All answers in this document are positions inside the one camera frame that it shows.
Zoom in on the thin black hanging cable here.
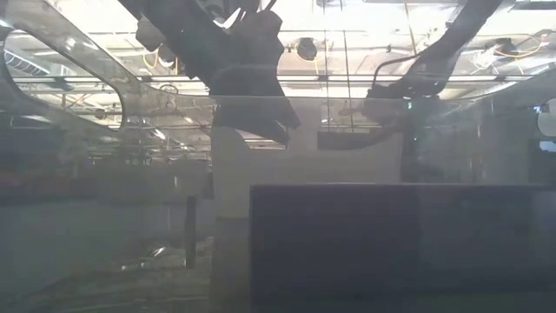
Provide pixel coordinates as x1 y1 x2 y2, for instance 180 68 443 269
321 0 330 131
338 0 355 133

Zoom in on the long horizontal light bar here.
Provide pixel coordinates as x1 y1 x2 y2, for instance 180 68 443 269
12 74 500 83

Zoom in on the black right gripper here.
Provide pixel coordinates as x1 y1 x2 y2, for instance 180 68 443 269
364 73 440 128

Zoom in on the black round ceiling fixture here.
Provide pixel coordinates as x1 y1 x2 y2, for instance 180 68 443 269
295 37 319 62

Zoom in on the purple rectangular block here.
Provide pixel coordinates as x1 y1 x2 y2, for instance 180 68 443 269
249 183 556 313

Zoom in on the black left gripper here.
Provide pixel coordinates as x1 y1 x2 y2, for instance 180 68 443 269
209 9 302 144

